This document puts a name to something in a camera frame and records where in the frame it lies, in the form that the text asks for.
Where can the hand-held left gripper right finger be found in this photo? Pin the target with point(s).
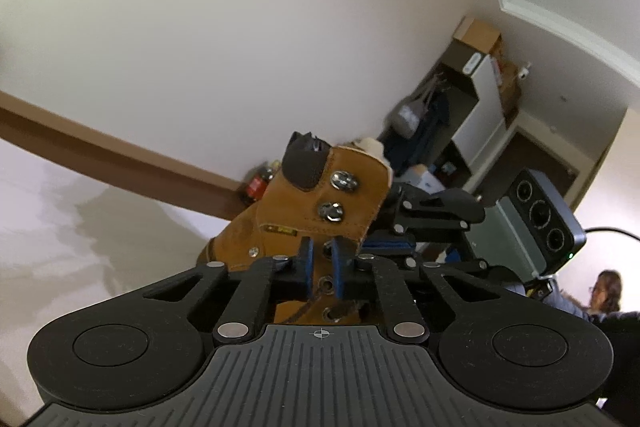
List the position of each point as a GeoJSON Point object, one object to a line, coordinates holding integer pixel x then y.
{"type": "Point", "coordinates": [341, 268]}

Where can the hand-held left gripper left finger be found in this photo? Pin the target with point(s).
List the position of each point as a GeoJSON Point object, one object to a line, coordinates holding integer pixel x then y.
{"type": "Point", "coordinates": [306, 268]}

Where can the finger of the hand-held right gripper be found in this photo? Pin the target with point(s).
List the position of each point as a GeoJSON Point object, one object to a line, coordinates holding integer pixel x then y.
{"type": "Point", "coordinates": [435, 207]}
{"type": "Point", "coordinates": [390, 248]}

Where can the brown leather boot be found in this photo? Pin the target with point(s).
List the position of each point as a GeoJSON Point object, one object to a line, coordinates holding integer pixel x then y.
{"type": "Point", "coordinates": [280, 217]}

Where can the person's right forearm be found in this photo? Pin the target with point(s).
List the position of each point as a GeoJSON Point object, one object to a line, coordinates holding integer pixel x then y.
{"type": "Point", "coordinates": [570, 307]}

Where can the dark hanging coat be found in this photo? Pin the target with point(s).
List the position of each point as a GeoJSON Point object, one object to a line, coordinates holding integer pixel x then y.
{"type": "Point", "coordinates": [430, 132]}

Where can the grey hanging bag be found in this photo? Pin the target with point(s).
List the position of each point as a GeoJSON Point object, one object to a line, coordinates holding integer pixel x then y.
{"type": "Point", "coordinates": [410, 117]}

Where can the group of cooking oil bottles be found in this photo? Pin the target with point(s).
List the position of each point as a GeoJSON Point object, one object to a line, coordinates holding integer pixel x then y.
{"type": "Point", "coordinates": [260, 184]}

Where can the person's head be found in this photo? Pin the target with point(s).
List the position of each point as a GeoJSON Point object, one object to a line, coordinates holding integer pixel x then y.
{"type": "Point", "coordinates": [607, 289]}

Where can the white hallway wardrobe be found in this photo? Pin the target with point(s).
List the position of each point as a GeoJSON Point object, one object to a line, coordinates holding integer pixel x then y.
{"type": "Point", "coordinates": [480, 107]}

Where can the stacked storage boxes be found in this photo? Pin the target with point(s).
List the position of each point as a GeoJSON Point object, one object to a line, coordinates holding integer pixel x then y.
{"type": "Point", "coordinates": [507, 87]}

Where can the plain cardboard box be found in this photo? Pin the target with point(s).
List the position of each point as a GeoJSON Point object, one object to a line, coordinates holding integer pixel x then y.
{"type": "Point", "coordinates": [477, 36]}

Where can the white security camera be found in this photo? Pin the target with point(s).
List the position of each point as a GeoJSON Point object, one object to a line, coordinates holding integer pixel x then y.
{"type": "Point", "coordinates": [524, 71]}

